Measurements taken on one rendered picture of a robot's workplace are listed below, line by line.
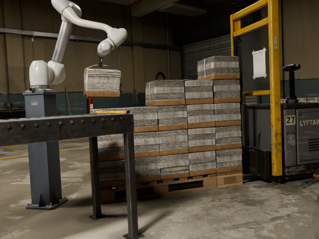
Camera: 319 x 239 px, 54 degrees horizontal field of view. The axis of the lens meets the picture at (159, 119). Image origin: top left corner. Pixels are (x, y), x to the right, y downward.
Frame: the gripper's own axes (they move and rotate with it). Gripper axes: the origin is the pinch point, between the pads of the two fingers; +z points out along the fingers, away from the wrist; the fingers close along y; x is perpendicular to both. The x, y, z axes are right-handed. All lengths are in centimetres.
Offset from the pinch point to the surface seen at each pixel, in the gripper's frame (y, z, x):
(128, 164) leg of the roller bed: 90, -92, 3
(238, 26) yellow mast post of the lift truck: -47, 26, 167
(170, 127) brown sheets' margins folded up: 67, -15, 61
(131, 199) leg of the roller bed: 112, -90, 4
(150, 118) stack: 58, -14, 42
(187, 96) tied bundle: 39, -17, 79
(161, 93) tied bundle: 35, -16, 53
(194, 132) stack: 73, -14, 85
